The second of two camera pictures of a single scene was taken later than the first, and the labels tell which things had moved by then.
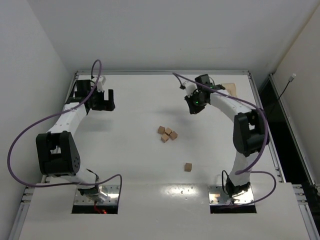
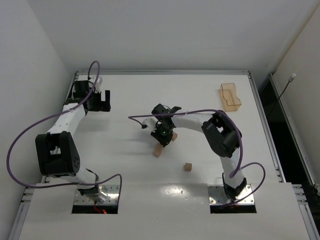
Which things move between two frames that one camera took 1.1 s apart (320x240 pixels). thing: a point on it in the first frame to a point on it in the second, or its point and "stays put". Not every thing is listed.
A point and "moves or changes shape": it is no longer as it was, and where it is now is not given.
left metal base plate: [111, 190] stays put
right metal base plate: [217, 196] stays put
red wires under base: [101, 211] stays put
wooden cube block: [164, 138] moves or changes shape
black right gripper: [193, 107] to [162, 138]
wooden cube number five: [173, 135] stays put
